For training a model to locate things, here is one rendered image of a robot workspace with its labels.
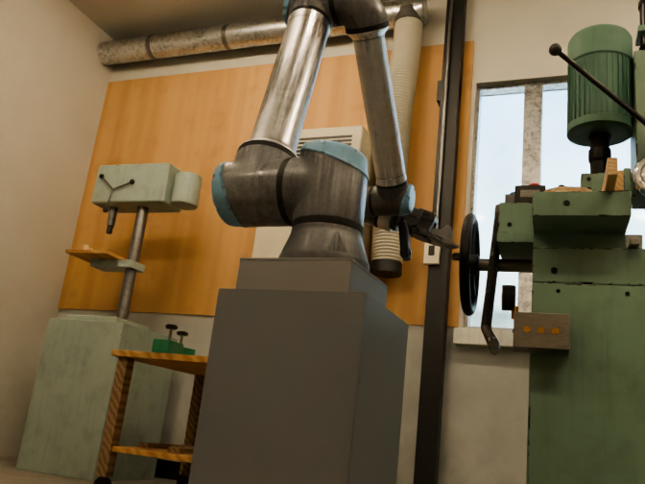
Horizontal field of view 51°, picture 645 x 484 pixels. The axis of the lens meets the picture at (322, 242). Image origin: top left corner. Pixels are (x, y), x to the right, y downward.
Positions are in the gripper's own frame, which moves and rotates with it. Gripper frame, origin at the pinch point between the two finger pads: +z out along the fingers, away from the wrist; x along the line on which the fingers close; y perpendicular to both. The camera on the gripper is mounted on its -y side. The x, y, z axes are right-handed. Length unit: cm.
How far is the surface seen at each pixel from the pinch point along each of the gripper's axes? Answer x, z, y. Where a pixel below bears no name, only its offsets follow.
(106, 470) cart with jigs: 26, -90, -117
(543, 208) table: -41.3, 25.6, 6.3
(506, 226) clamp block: -18.4, 15.1, 6.2
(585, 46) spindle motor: -16, 15, 64
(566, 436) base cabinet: -30, 48, -38
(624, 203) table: -41, 41, 13
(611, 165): -51, 36, 17
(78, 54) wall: 104, -295, 57
